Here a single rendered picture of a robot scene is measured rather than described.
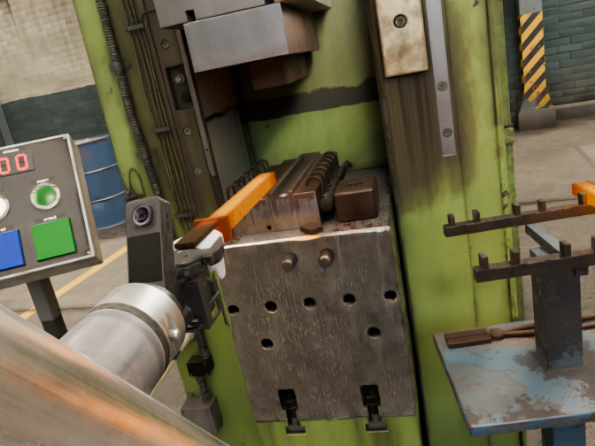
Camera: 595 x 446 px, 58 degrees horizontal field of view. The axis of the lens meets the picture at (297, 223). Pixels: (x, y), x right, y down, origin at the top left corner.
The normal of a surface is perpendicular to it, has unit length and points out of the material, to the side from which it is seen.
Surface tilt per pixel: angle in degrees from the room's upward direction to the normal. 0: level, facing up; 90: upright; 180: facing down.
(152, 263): 60
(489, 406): 0
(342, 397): 90
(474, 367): 0
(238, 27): 90
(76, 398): 78
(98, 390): 72
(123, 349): 52
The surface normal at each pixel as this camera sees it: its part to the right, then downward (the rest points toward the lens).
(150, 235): -0.29, -0.18
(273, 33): -0.18, 0.33
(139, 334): 0.71, -0.61
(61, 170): 0.12, -0.26
